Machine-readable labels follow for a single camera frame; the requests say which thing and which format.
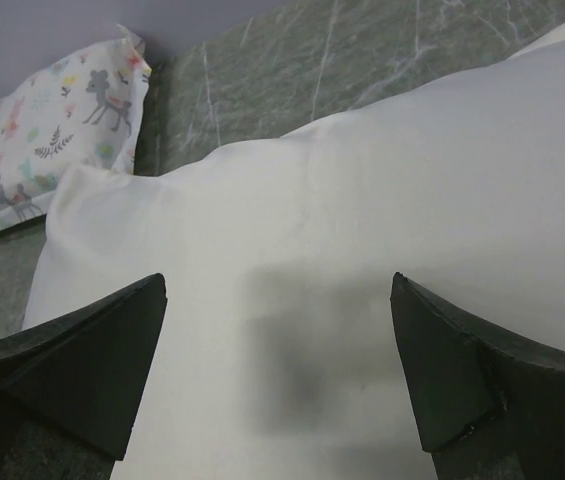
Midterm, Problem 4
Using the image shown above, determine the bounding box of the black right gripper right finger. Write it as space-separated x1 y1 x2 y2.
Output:
391 273 565 479

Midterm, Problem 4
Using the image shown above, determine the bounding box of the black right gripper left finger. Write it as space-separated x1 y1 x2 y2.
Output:
0 274 167 479

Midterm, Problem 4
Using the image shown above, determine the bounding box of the cream satin pillowcase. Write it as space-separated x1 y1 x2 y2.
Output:
23 23 565 479

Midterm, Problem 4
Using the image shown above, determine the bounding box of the animal print patterned pillow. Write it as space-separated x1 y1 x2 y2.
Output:
0 27 152 231

